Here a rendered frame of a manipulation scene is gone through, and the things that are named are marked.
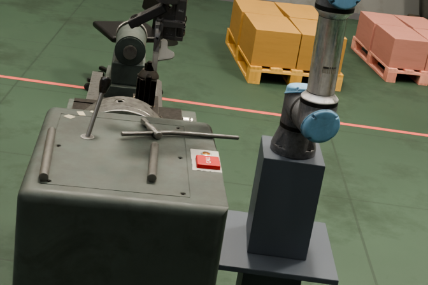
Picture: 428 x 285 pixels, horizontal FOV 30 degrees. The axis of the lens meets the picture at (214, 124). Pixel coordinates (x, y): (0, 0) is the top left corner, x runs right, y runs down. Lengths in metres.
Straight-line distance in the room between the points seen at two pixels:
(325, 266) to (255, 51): 4.30
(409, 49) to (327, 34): 5.37
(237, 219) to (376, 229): 1.96
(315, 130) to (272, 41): 4.47
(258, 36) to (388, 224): 2.54
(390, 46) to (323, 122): 5.32
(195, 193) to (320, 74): 0.68
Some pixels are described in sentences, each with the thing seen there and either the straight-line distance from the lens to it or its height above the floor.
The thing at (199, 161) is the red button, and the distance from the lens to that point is 2.03.
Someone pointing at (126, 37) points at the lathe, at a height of 1.14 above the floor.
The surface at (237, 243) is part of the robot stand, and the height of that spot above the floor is 0.75.
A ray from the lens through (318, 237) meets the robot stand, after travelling 2.89.
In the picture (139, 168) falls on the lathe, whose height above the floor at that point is 1.26.
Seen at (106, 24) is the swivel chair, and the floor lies 0.50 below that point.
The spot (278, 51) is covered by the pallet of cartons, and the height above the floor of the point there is 0.30.
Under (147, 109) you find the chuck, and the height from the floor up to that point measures 1.22.
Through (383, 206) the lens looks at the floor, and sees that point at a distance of 5.08.
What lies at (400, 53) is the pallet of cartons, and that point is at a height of 0.28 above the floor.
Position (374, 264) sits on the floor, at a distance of 4.40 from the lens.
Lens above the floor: 2.08
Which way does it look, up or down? 21 degrees down
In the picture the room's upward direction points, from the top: 9 degrees clockwise
